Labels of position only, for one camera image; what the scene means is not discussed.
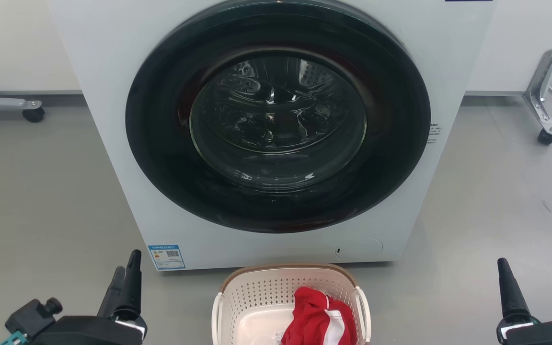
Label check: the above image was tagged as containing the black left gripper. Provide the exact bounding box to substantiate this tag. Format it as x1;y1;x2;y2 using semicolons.
2;249;148;345

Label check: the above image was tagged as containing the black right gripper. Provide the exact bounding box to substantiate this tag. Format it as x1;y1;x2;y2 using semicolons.
496;258;552;345

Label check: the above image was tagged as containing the cream perforated plastic laundry basket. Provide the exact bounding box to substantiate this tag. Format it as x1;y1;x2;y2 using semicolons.
211;263;371;345

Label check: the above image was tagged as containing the blue energy label sticker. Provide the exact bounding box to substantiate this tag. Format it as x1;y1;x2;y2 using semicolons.
148;245;186;271

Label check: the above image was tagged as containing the white front-load washing machine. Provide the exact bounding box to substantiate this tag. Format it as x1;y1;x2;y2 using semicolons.
47;0;497;272

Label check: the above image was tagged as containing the round black washing machine door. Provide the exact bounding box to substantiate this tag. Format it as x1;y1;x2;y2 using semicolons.
125;0;431;234

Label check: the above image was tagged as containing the red and white garment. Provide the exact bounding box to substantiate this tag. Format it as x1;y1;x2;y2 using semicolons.
281;287;357;345

